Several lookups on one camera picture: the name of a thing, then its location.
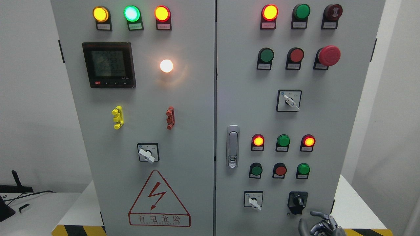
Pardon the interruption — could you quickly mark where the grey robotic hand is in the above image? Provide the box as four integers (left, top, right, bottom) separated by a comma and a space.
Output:
298, 211, 347, 236

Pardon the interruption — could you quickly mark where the black rotary knob switch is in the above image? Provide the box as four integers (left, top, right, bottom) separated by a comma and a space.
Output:
287, 191, 308, 215

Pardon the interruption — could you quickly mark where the green push button lower right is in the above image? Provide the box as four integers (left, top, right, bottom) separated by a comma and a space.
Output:
296, 163, 310, 179

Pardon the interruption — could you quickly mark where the green push button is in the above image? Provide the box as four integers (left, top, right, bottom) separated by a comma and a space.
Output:
256, 47, 274, 70
296, 163, 310, 179
249, 163, 263, 178

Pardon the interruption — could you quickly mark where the red push button lower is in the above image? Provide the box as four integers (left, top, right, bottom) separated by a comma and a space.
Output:
272, 163, 287, 179

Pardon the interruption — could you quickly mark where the red push button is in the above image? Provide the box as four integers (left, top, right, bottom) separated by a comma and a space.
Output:
285, 47, 304, 70
272, 163, 287, 179

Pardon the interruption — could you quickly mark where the red indicator middle right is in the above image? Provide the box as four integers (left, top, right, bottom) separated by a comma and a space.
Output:
300, 134, 316, 152

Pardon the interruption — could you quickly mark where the green push button lower left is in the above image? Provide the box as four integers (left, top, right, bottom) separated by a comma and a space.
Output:
249, 163, 263, 178

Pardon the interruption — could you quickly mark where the green indicator middle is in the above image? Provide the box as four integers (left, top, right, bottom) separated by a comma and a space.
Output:
276, 134, 290, 152

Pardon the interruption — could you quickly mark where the red lit indicator middle left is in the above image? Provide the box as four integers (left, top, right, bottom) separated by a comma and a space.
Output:
251, 133, 264, 151

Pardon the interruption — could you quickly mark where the grey right cabinet door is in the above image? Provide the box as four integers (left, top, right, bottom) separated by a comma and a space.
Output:
215, 0, 385, 236

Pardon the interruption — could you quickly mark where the grey cabinet door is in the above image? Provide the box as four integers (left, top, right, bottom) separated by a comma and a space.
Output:
215, 0, 385, 236
51, 0, 216, 236

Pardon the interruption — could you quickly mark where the red electric hazard sticker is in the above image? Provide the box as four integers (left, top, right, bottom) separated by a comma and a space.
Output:
128, 170, 191, 227

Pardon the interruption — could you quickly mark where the red emergency stop button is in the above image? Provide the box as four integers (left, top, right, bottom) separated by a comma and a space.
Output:
313, 45, 341, 70

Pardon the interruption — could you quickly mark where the red push button upper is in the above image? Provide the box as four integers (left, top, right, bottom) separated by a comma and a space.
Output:
285, 47, 304, 70

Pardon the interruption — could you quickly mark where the green push button upper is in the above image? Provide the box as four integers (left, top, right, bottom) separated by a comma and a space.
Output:
256, 47, 274, 70

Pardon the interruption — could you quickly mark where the red terminal connector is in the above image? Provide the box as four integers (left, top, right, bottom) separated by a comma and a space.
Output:
166, 106, 175, 130

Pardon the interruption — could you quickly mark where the dark red buzzer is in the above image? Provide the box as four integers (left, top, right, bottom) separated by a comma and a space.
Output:
321, 4, 343, 30

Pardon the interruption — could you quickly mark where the green unlit indicator top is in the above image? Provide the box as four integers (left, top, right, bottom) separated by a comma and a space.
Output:
291, 4, 311, 29

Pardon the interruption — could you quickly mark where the red lit indicator top right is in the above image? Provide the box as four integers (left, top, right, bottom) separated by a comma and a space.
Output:
261, 4, 279, 30

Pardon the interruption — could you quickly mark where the white glowing lamp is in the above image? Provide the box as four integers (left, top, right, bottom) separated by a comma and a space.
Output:
159, 59, 174, 73

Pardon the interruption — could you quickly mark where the yellow terminal connector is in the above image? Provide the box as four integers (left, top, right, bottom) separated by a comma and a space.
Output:
111, 106, 124, 130

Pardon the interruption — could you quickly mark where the grey left cabinet door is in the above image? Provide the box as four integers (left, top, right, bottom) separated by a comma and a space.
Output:
51, 0, 216, 236

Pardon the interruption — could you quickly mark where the red lit indicator light left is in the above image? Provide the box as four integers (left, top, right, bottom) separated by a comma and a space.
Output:
154, 5, 172, 31

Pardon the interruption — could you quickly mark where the black digital power meter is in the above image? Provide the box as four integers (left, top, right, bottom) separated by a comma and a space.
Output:
82, 42, 136, 89

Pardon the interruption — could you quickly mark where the green lit indicator light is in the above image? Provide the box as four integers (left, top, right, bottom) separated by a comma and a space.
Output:
123, 5, 144, 31

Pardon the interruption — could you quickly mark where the small white usb stick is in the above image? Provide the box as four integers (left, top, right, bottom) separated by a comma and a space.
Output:
18, 204, 31, 214

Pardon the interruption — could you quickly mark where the yellow indicator light top left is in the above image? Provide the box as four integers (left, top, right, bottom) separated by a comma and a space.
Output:
93, 6, 112, 31

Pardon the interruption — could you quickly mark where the black device with antenna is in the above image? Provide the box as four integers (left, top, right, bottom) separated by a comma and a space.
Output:
0, 170, 34, 223

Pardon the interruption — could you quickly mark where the white selector switch lower right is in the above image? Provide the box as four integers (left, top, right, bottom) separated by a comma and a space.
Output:
243, 191, 263, 211

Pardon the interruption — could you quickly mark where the white selector switch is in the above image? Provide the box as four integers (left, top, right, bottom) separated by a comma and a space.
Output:
276, 89, 302, 112
243, 191, 263, 211

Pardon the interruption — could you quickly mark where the white selector switch upper right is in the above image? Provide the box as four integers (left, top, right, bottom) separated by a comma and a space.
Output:
276, 89, 302, 112

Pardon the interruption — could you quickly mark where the silver door latch handle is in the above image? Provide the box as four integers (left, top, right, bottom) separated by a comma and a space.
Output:
226, 125, 240, 168

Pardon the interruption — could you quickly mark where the white selector switch left door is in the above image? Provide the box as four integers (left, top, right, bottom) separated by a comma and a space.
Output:
137, 143, 159, 163

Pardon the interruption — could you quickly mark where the black cable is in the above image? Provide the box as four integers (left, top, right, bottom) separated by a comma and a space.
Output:
0, 190, 55, 206

